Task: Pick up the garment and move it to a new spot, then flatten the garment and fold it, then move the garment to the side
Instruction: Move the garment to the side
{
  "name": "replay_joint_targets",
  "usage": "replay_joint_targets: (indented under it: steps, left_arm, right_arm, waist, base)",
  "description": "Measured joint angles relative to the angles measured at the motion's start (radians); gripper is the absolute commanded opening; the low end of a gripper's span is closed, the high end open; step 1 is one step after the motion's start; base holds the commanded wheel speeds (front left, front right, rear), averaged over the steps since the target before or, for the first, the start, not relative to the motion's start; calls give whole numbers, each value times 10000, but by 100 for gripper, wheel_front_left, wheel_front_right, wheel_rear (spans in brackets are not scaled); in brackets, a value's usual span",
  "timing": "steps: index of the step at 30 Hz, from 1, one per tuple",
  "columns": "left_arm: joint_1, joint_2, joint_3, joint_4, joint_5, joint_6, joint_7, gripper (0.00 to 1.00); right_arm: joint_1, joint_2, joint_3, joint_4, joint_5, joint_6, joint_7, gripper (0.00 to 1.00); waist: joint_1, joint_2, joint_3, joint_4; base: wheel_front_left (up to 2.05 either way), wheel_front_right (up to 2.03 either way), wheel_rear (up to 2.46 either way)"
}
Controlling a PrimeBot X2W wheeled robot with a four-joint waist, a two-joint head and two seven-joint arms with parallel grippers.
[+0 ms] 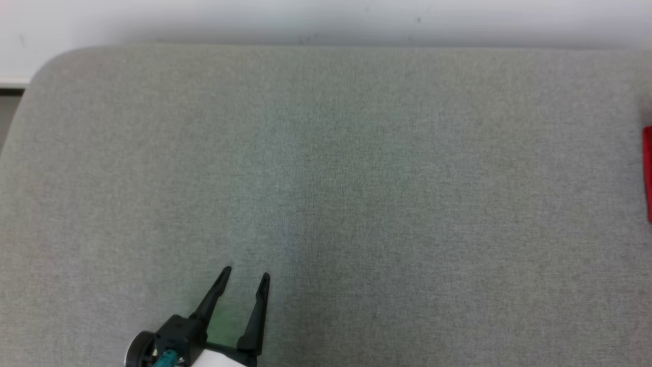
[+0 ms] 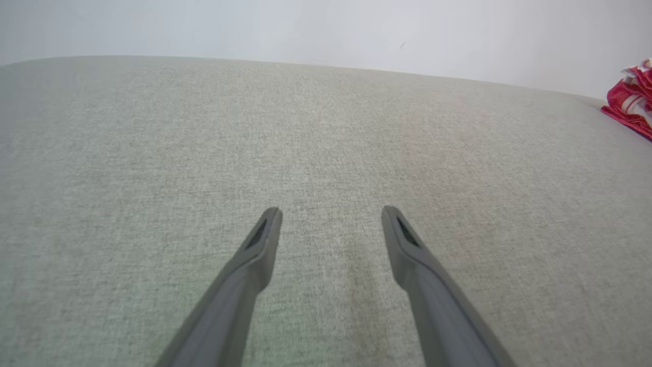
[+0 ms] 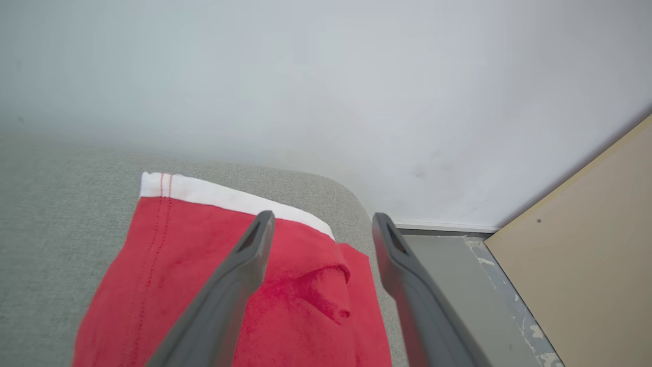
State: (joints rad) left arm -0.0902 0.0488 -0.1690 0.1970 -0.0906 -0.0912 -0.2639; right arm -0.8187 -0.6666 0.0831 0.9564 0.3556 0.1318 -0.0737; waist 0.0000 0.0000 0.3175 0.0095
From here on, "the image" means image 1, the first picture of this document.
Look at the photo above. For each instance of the white wall skirting board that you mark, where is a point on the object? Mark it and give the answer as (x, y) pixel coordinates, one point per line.
(12, 82)

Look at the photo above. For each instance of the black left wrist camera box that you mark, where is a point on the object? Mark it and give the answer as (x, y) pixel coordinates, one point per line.
(181, 331)

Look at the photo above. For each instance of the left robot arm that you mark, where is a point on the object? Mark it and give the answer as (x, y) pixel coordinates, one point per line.
(138, 351)

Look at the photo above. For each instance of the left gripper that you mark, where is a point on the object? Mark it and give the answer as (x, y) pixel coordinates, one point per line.
(219, 359)

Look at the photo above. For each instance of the red garment with white band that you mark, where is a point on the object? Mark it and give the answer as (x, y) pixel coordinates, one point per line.
(648, 173)

